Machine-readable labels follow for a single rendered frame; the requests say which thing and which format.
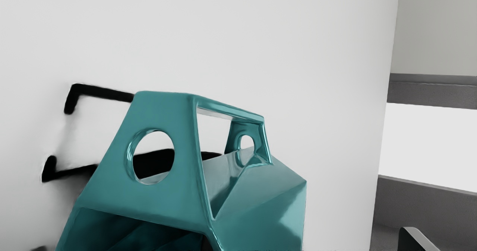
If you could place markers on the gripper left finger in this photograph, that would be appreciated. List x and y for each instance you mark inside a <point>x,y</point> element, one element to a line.
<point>40,249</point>

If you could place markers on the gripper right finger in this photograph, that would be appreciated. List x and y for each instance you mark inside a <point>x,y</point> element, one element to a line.
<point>410,241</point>

